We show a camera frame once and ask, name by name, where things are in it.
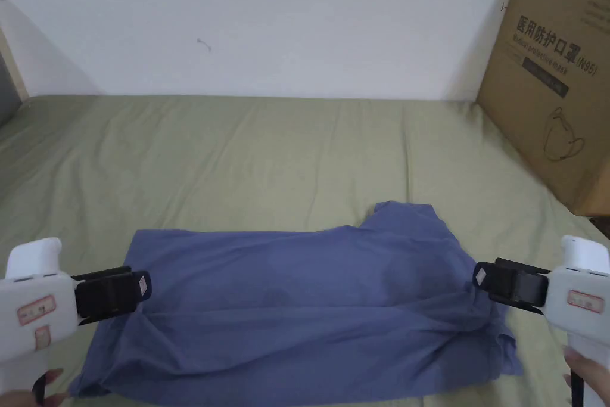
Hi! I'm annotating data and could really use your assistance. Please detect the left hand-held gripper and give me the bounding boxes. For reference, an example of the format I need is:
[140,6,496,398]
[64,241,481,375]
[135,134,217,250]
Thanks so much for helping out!
[0,237,152,397]

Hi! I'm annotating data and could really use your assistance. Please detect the dark blue shirt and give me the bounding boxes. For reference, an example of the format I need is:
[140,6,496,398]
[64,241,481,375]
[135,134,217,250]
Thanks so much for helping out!
[66,200,526,401]

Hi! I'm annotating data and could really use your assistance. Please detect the bed with pale green sheet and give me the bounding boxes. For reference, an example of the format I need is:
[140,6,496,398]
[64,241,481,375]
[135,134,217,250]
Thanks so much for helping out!
[0,94,610,407]

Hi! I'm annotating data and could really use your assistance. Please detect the large brown cardboard carton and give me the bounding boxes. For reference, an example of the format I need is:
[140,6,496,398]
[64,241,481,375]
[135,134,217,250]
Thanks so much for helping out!
[476,0,610,218]

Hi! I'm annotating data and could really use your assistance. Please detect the person's right hand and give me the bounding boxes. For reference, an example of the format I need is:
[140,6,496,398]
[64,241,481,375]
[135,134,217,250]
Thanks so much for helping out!
[561,347,610,407]

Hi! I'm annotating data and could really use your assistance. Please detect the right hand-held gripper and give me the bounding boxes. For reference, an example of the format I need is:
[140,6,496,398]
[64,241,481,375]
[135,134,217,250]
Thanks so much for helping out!
[471,234,610,374]

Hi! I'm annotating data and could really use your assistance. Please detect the person's left hand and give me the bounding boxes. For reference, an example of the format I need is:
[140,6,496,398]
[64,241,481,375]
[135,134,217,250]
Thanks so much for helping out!
[0,368,69,407]

